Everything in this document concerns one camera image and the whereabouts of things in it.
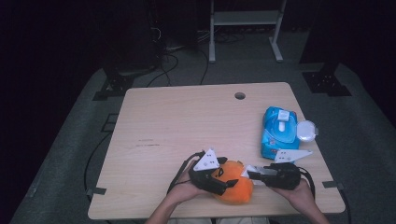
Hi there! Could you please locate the long black floor cable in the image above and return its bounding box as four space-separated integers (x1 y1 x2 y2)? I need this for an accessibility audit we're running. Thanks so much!
83 132 113 192

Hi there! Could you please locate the blue wet wipes pack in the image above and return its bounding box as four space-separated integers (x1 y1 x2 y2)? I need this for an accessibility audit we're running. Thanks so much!
260 105 319 161

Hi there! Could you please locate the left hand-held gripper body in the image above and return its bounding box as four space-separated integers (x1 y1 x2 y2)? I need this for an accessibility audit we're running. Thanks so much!
188 148 229 197

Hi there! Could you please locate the left hand-held gripper cable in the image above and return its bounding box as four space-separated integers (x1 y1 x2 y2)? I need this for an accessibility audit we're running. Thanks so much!
166 150 206 196

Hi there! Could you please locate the hand-held gripper cable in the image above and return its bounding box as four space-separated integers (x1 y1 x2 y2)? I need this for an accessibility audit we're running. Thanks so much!
298 166 317 200
166 150 206 196

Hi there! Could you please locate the right hand-held gripper cable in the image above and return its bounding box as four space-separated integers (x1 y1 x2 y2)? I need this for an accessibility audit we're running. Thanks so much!
298 166 317 200

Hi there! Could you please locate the person's right hand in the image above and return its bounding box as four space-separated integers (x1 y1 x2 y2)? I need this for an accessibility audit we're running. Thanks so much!
270 177 316 210

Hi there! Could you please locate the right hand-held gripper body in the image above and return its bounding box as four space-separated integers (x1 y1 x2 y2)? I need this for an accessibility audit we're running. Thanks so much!
264 148 314 191

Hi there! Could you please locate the thick black floor cable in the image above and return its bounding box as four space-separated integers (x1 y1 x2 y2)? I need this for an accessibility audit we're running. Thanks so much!
339 189 352 224

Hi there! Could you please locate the grey tape piece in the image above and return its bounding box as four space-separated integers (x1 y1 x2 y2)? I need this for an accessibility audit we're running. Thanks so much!
86 186 107 198
321 180 346 191

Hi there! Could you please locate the black stand base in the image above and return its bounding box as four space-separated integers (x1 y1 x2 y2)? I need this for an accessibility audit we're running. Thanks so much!
92 59 157 102
300 60 353 97

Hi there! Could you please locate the white wet wipe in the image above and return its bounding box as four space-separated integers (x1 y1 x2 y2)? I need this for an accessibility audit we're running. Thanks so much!
241 164 266 187

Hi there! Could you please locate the orange plush toy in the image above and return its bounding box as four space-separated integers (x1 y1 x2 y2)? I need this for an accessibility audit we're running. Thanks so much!
210 160 255 206

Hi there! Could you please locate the person's left hand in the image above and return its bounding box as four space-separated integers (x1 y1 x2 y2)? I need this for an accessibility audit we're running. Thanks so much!
167 169 207 207

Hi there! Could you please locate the black floor cable loop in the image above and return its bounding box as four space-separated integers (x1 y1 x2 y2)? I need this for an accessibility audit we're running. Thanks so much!
146 52 180 89

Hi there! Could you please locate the tangled floor cable bundle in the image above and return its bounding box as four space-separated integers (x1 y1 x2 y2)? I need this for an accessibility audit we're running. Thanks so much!
196 29 248 45

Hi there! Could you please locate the thin black floor cable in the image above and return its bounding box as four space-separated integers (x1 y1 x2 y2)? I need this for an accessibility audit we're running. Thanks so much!
199 49 210 86

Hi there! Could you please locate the white metal stand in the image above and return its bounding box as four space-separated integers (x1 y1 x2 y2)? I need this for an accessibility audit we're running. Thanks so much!
208 0 288 63

